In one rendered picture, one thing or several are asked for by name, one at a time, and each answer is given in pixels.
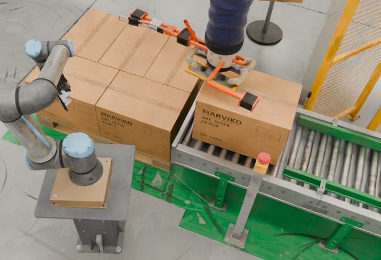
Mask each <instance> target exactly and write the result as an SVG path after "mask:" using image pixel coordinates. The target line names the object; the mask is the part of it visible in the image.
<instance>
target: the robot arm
mask: <svg viewBox="0 0 381 260"><path fill-rule="evenodd" d="M24 49H25V52H26V54H27V55H28V56H29V57H30V58H31V59H33V60H34V62H35V63H36V64H37V66H38V68H39V69H40V71H41V72H40V74H39V76H38V78H37V79H34V80H33V81H32V82H31V83H30V84H28V85H24V86H11V87H0V121H1V122H2V123H3V124H4V125H5V126H6V127H7V128H8V129H9V131H10V132H11V133H12V134H13V135H14V136H15V137H16V138H17V139H18V140H19V142H20V143H21V144H22V145H23V146H24V147H25V150H24V158H25V159H26V160H25V162H26V165H27V167H28V168H29V169H30V170H48V169H61V168H69V177H70V180H71V181H72V182H73V183H74V184H75V185H77V186H90V185H92V184H94V183H96V182H97V181H98V180H99V179H100V178H101V177H102V175H103V165H102V163H101V162H100V161H99V160H98V159H97V157H96V153H95V149H94V144H93V142H92V141H91V139H90V137H89V136H88V135H86V134H84V133H80V132H79V133H78V132H76V133H71V134H69V135H67V136H66V138H64V140H53V139H52V138H51V137H49V136H46V135H45V133H44V132H43V131H42V129H41V128H40V127H39V125H38V124H37V123H36V121H35V120H34V118H33V117H32V115H31V114H34V113H36V112H39V111H41V110H43V109H45V108H47V107H49V106H50V105H51V104H52V103H53V102H54V101H55V99H56V97H58V99H59V101H60V103H61V104H62V106H63V108H64V110H66V111H68V110H67V107H66V106H67V105H68V104H69V103H70V102H71V98H67V97H68V96H69V95H70V94H71V89H70V87H71V86H70V84H69V83H68V84H69V85H68V84H67V82H68V81H67V79H66V78H65V76H64V74H63V73H62V72H63V70H64V67H65V65H66V62H67V59H68V58H69V57H74V47H73V42H72V41H71V40H67V39H66V40H53V41H39V40H36V39H31V40H29V41H27V43H26V44H25V47H24Z"/></svg>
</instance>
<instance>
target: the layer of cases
mask: <svg viewBox="0 0 381 260"><path fill-rule="evenodd" d="M66 39H67V40H71V41H72V42H73V47H74V57H69V58H68V59H67V62H66V65H65V67H64V69H63V72H62V73H63V74H64V76H65V78H66V79H67V81H68V83H69V84H70V86H71V87H70V89H71V94H70V95H69V96H68V97H67V98H71V102H70V103H69V104H68V105H67V106H66V107H67V110H68V111H66V110H64V108H63V106H62V104H61V103H60V101H59V99H58V97H56V99H55V101H54V102H53V103H52V104H51V105H50V106H49V107H47V108H45V109H43V110H41V111H39V112H37V114H38V115H41V116H43V117H46V118H49V119H52V120H55V121H57V122H60V123H63V124H66V125H69V126H71V127H74V128H77V129H80V130H82V131H85V132H88V133H90V134H93V135H96V136H99V137H102V138H104V139H107V140H110V141H113V142H116V143H118V144H122V145H134V146H135V147H136V150H137V151H140V152H143V153H146V154H149V155H151V156H154V157H156V158H160V159H162V160H165V161H168V162H170V160H171V150H172V144H173V142H174V140H175V138H176V136H177V134H178V133H179V130H180V128H181V126H182V125H183V122H184V120H185V118H186V117H187V114H188V112H189V111H190V109H191V107H192V105H193V103H194V101H195V99H196V97H197V95H198V93H199V91H200V89H201V87H202V85H203V84H204V82H205V81H204V80H202V79H200V78H198V77H195V76H193V75H191V74H189V73H187V72H185V71H184V69H185V68H186V67H187V66H188V65H189V63H187V61H186V60H185V59H186V58H185V57H186V55H187V53H188V52H189V51H190V50H191V49H192V48H195V45H193V44H191V45H190V46H189V47H187V46H184V45H181V44H179V43H177V42H176V39H177V38H176V37H174V36H169V35H166V34H165V32H163V34H162V33H159V32H156V31H154V30H151V29H149V28H147V27H143V26H138V27H137V26H133V25H130V24H128V22H123V21H120V20H119V17H118V16H117V15H114V14H110V13H107V12H104V11H100V10H97V9H93V8H90V9H89V10H88V11H87V12H86V13H85V14H84V16H83V17H82V18H81V19H80V20H79V21H78V23H77V24H76V25H75V26H74V27H73V28H72V29H71V30H70V31H69V32H68V33H67V34H66V36H65V37H64V38H63V39H62V40H66Z"/></svg>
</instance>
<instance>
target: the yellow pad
mask: <svg viewBox="0 0 381 260"><path fill-rule="evenodd" d="M196 63H198V62H196ZM208 68H209V67H207V66H205V65H203V64H200V63H198V67H196V68H195V69H194V68H192V67H191V66H190V65H188V66H187V67H186V68H185V69H184V71H185V72H187V73H189V74H191V75H193V76H195V77H198V78H200V79H202V80H204V81H206V80H207V78H208V77H209V75H207V74H205V72H206V70H207V69H208ZM230 78H231V77H229V76H227V75H225V74H222V73H221V74H220V75H219V76H218V78H217V79H215V78H213V79H212V80H211V81H212V82H214V83H216V84H218V85H220V86H222V87H225V88H227V89H229V90H231V91H233V92H236V90H237V88H238V87H239V86H240V85H229V84H228V83H227V81H228V79H230Z"/></svg>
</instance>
